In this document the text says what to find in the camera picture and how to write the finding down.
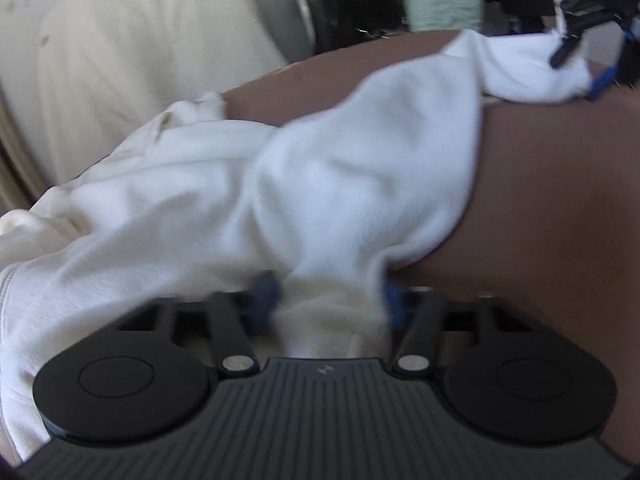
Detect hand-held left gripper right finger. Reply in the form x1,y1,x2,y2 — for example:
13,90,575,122
382,280,533,378

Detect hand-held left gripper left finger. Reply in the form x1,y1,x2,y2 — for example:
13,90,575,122
117,270,281,378

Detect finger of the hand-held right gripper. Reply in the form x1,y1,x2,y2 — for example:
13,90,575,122
587,25,633,102
549,30,583,70

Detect cream fleece zip jacket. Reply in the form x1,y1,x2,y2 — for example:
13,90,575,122
0,29,593,466

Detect black hanging clothes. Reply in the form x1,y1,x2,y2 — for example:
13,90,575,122
307,0,558,53

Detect beige satin curtain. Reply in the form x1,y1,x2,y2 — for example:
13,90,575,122
0,80,51,211

